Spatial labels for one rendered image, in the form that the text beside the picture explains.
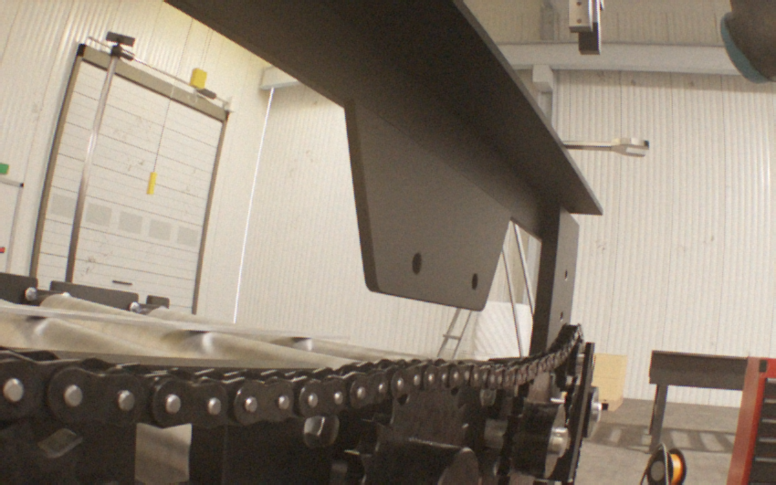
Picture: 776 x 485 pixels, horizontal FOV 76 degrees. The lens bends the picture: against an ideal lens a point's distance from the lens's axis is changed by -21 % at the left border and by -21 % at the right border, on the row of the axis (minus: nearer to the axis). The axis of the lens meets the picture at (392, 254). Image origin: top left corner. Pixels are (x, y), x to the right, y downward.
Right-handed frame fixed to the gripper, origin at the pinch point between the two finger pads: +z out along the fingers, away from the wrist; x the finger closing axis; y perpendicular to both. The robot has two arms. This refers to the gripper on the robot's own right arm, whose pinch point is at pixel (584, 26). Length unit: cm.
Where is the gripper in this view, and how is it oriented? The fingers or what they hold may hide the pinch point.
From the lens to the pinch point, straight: 71.5
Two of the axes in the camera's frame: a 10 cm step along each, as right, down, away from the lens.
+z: -1.2, 9.9, -1.0
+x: 4.5, 1.4, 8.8
